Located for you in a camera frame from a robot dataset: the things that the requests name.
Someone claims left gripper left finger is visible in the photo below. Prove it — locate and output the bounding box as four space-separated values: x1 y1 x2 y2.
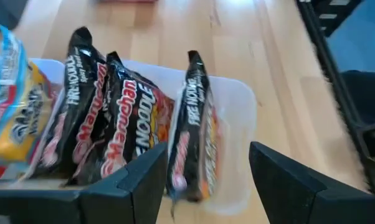
0 141 169 224

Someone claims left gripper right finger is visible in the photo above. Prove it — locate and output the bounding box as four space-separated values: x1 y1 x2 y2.
249 141 375 224

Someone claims black fire noodle pack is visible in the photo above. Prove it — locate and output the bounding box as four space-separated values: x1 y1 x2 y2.
166 49 221 218
34 26 109 178
64 51 176 187

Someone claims clear plastic bin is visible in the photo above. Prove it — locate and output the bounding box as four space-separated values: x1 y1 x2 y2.
0 57 259 217

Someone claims yellow beef ramen noodle pack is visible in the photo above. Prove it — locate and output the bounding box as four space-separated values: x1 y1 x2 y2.
0 24 56 181

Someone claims pink chili ramen noodle pack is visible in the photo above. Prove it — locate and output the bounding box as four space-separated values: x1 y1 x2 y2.
95 0 159 4

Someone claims black aluminium table frame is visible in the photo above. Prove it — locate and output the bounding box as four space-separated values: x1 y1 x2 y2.
295 0 375 195

